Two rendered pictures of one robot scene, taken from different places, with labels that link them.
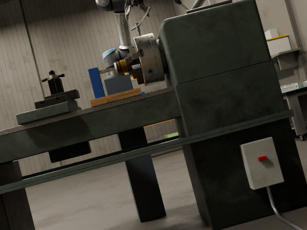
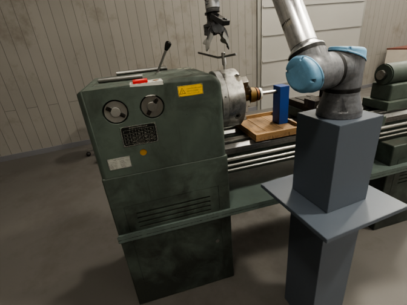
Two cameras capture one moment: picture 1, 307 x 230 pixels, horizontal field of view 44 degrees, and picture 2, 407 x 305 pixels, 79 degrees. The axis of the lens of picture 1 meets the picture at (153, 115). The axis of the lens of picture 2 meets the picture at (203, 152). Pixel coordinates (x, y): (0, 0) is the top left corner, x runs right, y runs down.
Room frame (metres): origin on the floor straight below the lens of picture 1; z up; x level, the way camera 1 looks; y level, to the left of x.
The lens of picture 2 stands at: (3.74, -0.43, 1.39)
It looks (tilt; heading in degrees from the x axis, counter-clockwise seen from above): 25 degrees down; 170
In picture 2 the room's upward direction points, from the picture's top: 6 degrees counter-clockwise
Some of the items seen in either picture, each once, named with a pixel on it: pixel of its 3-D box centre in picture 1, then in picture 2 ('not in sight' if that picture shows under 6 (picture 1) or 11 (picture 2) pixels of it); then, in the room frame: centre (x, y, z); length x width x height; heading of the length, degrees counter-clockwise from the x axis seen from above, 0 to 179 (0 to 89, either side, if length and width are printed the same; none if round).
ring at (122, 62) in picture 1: (124, 66); (251, 95); (2.40, 0.10, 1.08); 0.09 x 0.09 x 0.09; 3
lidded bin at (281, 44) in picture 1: (272, 49); not in sight; (6.23, -2.16, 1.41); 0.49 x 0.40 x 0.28; 9
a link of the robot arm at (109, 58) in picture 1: (111, 58); (343, 66); (2.97, 0.20, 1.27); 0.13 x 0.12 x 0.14; 102
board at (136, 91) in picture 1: (117, 99); (265, 124); (2.40, 0.19, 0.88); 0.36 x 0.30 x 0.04; 3
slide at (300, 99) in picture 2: (58, 105); (320, 106); (2.39, 0.56, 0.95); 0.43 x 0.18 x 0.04; 3
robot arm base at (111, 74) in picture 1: (114, 72); (340, 100); (2.97, 0.21, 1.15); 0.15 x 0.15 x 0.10
